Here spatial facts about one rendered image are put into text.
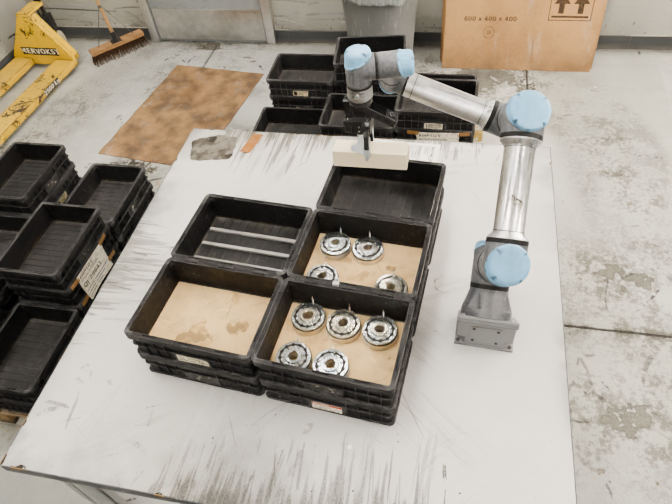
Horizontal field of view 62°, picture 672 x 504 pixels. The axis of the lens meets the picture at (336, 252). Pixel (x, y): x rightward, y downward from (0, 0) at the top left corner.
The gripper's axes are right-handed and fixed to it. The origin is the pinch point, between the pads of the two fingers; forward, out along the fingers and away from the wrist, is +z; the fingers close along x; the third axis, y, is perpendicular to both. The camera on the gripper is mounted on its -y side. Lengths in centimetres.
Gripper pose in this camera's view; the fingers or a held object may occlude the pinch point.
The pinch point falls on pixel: (370, 151)
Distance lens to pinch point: 184.5
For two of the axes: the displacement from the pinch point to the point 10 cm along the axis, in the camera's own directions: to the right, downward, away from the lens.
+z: 0.9, 6.5, 7.5
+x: -1.9, 7.5, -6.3
